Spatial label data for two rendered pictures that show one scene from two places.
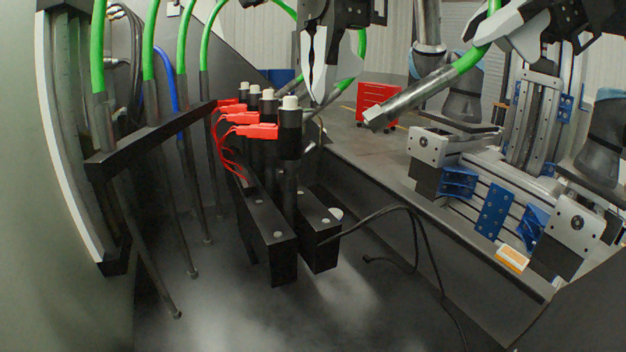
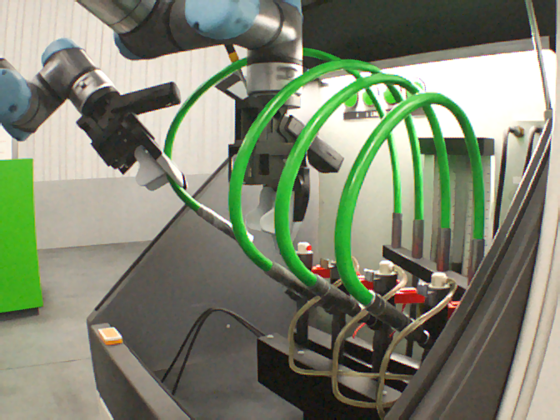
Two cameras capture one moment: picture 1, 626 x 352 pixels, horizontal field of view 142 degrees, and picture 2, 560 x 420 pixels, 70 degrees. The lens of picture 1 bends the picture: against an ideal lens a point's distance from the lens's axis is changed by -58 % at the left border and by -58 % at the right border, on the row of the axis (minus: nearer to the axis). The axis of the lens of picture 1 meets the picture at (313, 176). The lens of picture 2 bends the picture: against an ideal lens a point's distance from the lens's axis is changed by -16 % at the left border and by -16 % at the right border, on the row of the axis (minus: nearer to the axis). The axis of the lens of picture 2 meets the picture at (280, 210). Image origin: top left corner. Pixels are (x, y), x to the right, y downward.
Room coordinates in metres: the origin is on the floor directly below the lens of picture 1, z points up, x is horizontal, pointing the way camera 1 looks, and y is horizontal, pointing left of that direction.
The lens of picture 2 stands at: (0.93, -0.08, 1.25)
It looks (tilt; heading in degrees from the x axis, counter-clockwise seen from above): 6 degrees down; 173
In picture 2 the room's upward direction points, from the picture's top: straight up
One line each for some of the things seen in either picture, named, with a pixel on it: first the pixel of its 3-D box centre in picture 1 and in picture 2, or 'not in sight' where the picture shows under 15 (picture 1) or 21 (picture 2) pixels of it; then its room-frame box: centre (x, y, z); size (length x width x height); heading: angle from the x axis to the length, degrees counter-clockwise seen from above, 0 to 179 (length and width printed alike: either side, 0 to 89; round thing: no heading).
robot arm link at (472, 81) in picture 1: (466, 70); not in sight; (0.78, -0.50, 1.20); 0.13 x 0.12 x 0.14; 55
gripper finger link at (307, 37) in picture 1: (327, 66); (277, 223); (0.31, -0.01, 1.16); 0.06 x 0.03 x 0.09; 118
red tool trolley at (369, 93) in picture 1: (378, 107); not in sight; (4.57, -1.16, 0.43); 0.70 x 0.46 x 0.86; 52
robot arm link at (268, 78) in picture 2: not in sight; (275, 83); (0.30, -0.01, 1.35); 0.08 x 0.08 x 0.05
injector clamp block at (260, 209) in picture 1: (266, 211); (352, 411); (0.38, 0.08, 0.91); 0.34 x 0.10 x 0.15; 28
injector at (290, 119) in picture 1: (297, 189); (296, 322); (0.28, 0.02, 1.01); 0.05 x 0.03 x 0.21; 118
